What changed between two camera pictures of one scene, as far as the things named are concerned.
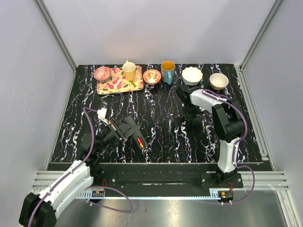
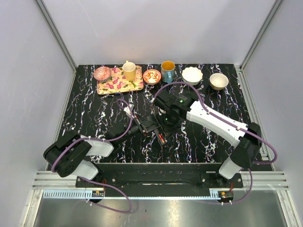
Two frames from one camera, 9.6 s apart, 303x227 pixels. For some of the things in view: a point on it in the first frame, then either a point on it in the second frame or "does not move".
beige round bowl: [218, 81] does not move
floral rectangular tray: [117, 82] does not move
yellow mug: [129, 71] does not move
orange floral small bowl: [152, 76] does not move
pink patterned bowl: [102, 73] does not move
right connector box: [226, 195] does not move
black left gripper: [121, 130] -> [145, 126]
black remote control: [140, 140] -> [162, 138]
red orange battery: [140, 142] -> [161, 137]
